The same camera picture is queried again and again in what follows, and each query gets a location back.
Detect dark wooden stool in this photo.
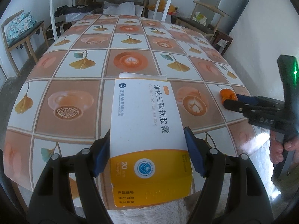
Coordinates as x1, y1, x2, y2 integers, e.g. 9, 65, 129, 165
212, 30, 233, 56

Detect wooden armchair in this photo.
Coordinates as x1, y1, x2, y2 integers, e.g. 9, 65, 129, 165
175, 1, 228, 42

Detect orange peel piece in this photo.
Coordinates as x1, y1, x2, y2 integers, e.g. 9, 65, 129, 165
219, 88, 238, 104

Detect yellow plastic bag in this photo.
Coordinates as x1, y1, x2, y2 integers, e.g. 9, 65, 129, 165
149, 0, 178, 15

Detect wooden chair with cushion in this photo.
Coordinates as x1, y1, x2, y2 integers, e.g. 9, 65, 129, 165
1, 10, 49, 77

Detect white yellow medicine box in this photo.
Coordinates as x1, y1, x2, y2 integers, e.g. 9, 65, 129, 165
110, 72, 193, 208

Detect floral blue cushion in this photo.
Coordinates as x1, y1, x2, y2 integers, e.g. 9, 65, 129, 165
5, 11, 37, 45

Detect white mattress blue trim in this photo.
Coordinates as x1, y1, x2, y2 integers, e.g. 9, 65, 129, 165
224, 0, 298, 100

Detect patterned tablecloth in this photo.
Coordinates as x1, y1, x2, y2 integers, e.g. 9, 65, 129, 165
3, 14, 252, 201

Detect white fluffy trousers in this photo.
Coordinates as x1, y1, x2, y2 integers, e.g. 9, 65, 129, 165
108, 175, 205, 223

